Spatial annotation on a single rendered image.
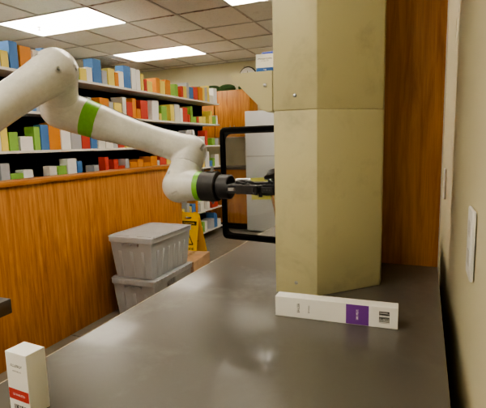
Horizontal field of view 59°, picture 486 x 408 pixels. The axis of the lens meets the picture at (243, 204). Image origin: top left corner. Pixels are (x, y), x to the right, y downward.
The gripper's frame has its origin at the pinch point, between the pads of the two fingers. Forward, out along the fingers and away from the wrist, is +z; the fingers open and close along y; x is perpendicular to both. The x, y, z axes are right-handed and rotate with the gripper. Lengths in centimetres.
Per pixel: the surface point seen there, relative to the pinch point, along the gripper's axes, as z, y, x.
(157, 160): -245, 297, 4
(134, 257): -163, 140, 70
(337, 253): 17.4, -9.2, 15.6
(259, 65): -5.2, -4.8, -34.0
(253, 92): -3.6, -13.8, -25.7
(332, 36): 15.7, -10.7, -37.8
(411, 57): 32, 23, -37
